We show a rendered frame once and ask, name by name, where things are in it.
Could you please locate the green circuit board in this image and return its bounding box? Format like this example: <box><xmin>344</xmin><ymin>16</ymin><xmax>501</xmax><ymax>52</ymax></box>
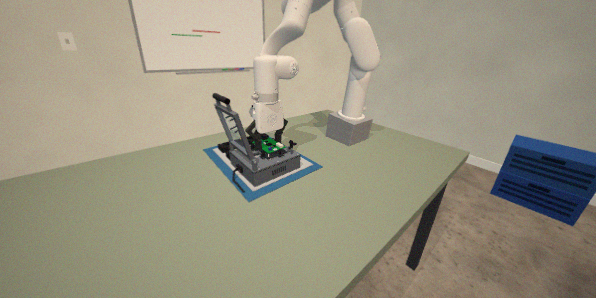
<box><xmin>261</xmin><ymin>137</ymin><xmax>286</xmax><ymax>154</ymax></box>

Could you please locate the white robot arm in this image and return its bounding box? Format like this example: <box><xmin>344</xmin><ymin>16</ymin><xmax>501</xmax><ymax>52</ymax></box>
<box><xmin>251</xmin><ymin>0</ymin><xmax>380</xmax><ymax>121</ymax></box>

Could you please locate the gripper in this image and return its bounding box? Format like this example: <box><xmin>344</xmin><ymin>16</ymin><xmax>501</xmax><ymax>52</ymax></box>
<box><xmin>245</xmin><ymin>100</ymin><xmax>288</xmax><ymax>151</ymax></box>

